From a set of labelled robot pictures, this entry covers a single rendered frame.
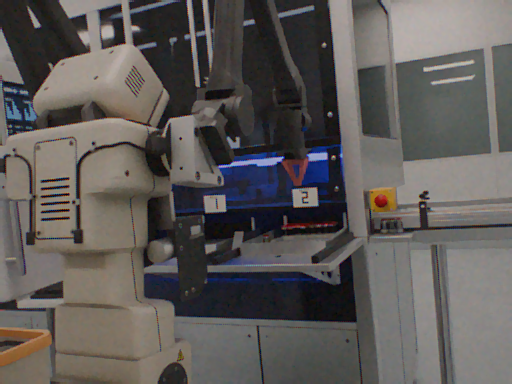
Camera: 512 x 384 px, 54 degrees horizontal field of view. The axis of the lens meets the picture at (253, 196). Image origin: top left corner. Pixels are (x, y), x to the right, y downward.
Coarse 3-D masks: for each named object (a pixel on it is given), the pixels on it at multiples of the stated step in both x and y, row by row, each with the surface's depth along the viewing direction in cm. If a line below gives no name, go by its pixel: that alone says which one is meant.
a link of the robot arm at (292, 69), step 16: (256, 0) 114; (272, 0) 118; (256, 16) 118; (272, 16) 118; (272, 32) 120; (272, 48) 123; (272, 64) 127; (288, 64) 128; (288, 80) 130; (288, 96) 134
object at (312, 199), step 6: (294, 192) 168; (300, 192) 167; (312, 192) 165; (294, 198) 168; (300, 198) 167; (306, 198) 166; (312, 198) 165; (294, 204) 168; (300, 204) 167; (306, 204) 166; (312, 204) 165
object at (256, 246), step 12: (276, 228) 176; (348, 228) 165; (252, 240) 156; (276, 240) 170; (288, 240) 168; (300, 240) 165; (312, 240) 163; (324, 240) 160; (240, 252) 148; (252, 252) 147; (264, 252) 145; (276, 252) 144; (288, 252) 142; (300, 252) 141; (312, 252) 140
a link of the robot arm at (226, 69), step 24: (216, 0) 100; (240, 0) 101; (216, 24) 99; (240, 24) 101; (216, 48) 99; (240, 48) 101; (216, 72) 98; (240, 72) 100; (216, 96) 102; (240, 96) 96; (240, 120) 95
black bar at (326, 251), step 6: (348, 234) 156; (336, 240) 146; (342, 240) 147; (348, 240) 154; (330, 246) 137; (336, 246) 141; (318, 252) 129; (324, 252) 130; (330, 252) 135; (312, 258) 125; (318, 258) 125; (324, 258) 130
